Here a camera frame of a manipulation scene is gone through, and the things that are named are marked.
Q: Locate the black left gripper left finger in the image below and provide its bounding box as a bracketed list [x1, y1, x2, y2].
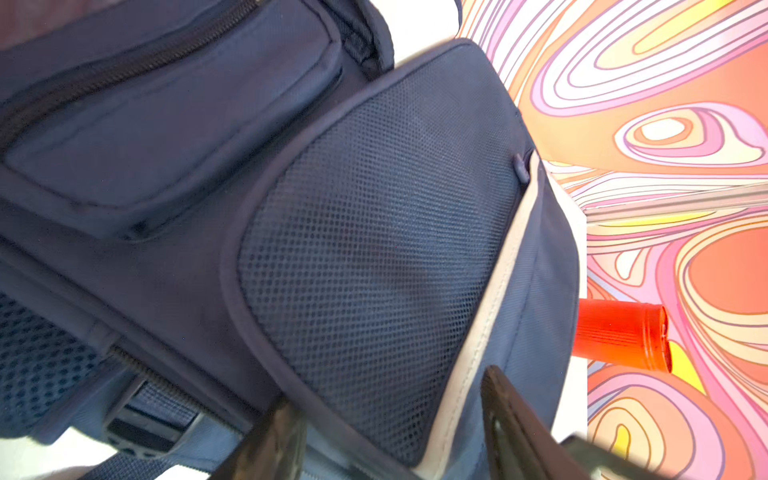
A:
[209, 397, 308, 480]

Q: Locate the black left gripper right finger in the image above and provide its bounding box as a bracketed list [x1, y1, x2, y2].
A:
[481, 365, 661, 480]

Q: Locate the navy blue student backpack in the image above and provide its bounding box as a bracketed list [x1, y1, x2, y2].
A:
[1, 1, 579, 479]

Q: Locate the red ribbed metal pen cup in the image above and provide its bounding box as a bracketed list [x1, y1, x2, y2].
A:
[572, 299, 672, 373]

